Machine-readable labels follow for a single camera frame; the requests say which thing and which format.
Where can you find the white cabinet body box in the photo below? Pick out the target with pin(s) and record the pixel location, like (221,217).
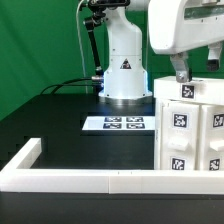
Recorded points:
(158,123)

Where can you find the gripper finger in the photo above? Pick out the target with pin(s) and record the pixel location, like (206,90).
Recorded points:
(214,56)
(180,65)

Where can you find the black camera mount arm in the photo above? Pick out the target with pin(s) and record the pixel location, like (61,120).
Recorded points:
(98,9)

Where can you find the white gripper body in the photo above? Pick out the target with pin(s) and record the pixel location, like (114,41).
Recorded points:
(180,25)

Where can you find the white U-shaped fence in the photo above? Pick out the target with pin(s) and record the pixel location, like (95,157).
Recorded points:
(18,175)

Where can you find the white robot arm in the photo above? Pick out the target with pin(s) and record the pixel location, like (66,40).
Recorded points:
(125,78)

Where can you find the white base tag plate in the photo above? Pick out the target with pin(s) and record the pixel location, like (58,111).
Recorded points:
(123,123)

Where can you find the small white cube part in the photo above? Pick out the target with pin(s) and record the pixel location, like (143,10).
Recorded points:
(199,90)

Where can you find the white cabinet door panel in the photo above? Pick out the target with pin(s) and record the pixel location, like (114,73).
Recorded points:
(211,138)

